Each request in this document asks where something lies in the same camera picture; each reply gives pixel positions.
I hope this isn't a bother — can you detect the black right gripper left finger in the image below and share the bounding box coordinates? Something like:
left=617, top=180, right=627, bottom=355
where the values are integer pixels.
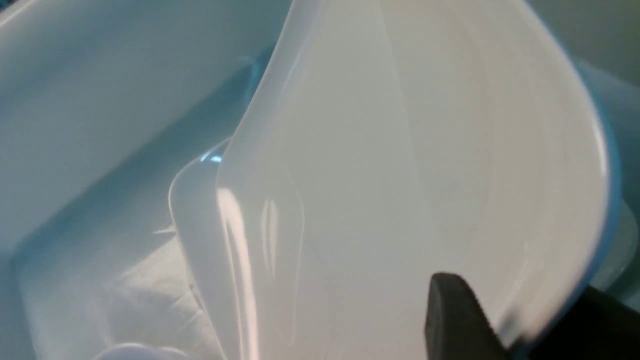
left=423, top=272, right=510, bottom=360

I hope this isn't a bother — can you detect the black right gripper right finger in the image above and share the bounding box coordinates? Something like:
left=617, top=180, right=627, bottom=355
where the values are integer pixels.
left=510, top=287, right=640, bottom=360

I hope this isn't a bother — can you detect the large white rice plate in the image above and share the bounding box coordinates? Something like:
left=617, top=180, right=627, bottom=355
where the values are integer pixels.
left=212, top=0, right=621, bottom=360

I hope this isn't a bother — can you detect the white square plate in bin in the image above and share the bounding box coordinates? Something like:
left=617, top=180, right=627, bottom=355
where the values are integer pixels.
left=168, top=138, right=260, bottom=360

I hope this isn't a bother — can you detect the white bowl in bin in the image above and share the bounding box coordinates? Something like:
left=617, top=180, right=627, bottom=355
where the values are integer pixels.
left=92, top=342, right=197, bottom=360

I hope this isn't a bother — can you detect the large white plastic bin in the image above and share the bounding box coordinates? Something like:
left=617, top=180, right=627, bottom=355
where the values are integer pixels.
left=1, top=0, right=629, bottom=360

